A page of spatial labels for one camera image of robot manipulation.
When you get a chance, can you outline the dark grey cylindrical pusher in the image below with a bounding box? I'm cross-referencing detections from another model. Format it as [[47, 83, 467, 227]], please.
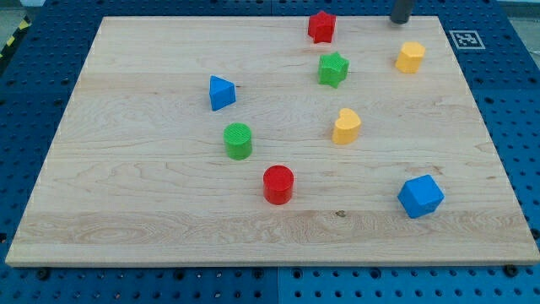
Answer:
[[390, 0, 416, 24]]

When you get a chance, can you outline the yellow hexagon block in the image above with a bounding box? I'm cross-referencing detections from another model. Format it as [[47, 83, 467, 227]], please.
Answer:
[[395, 41, 426, 73]]

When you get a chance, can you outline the white fiducial marker tag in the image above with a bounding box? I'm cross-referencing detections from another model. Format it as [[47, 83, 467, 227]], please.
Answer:
[[449, 30, 485, 50]]

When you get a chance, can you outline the red star block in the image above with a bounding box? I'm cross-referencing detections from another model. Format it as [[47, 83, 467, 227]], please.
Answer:
[[308, 11, 337, 44]]

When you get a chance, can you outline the green star block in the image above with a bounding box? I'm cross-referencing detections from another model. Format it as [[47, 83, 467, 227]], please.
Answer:
[[317, 52, 349, 89]]

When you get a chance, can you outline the yellow heart block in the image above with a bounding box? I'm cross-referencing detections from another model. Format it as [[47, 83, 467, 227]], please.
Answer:
[[332, 108, 362, 144]]

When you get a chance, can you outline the blue cube block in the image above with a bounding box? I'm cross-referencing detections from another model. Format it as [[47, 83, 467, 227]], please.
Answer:
[[397, 175, 445, 219]]

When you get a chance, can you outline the blue triangle block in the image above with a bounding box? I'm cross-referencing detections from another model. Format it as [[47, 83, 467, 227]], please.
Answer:
[[209, 75, 236, 111]]

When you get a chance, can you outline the green cylinder block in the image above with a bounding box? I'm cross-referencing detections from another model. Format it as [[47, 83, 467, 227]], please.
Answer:
[[223, 122, 252, 160]]

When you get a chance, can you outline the red cylinder block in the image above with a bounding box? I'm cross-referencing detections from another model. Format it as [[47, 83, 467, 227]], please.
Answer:
[[262, 165, 294, 205]]

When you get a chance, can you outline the light wooden board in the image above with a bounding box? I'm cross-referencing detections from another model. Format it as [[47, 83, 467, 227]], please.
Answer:
[[6, 16, 539, 267]]

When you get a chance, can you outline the yellow black hazard tape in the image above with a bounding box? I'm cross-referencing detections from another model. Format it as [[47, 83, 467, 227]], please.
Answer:
[[1, 15, 32, 59]]

